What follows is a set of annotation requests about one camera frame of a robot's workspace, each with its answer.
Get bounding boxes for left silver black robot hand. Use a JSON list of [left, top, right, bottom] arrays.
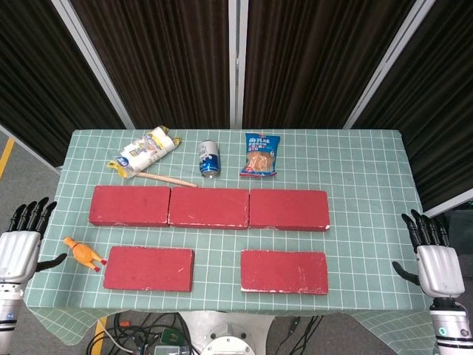
[[0, 197, 69, 285]]

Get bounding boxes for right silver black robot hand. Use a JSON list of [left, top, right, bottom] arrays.
[[392, 209, 466, 299]]

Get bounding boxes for red foam brick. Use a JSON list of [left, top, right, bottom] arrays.
[[88, 185, 171, 228], [168, 186, 251, 231], [103, 246, 196, 293], [248, 189, 331, 233], [239, 249, 330, 296]]

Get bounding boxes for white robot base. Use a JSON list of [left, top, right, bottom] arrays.
[[179, 311, 276, 355]]

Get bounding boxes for yellow rubber chicken toy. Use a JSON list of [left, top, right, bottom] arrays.
[[62, 236, 108, 274]]

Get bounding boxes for green grid tablecloth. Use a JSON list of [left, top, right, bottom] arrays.
[[27, 128, 450, 351]]

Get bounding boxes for dark pleated partition panel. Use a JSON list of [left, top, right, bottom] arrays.
[[0, 0, 126, 167], [353, 0, 473, 210], [242, 0, 418, 129], [69, 0, 232, 129]]

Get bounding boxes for white yellow wrapped roll pack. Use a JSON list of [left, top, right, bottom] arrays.
[[106, 125, 182, 180]]

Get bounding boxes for thin wooden stick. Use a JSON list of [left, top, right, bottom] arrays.
[[137, 171, 199, 189]]

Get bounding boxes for blue white drink can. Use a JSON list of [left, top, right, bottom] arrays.
[[197, 139, 222, 180]]

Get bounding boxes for blue snack bag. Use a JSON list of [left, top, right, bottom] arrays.
[[239, 132, 281, 178]]

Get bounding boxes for grey partition base rail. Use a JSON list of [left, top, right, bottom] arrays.
[[0, 124, 62, 175], [424, 195, 473, 219]]

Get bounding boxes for white floor cable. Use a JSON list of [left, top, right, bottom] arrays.
[[95, 327, 132, 353]]

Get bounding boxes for black floor cable bundle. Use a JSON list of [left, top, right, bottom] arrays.
[[284, 315, 325, 355], [86, 312, 193, 355]]

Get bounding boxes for grey partition post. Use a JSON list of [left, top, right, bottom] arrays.
[[343, 0, 437, 129], [51, 0, 136, 129], [228, 0, 248, 129]]

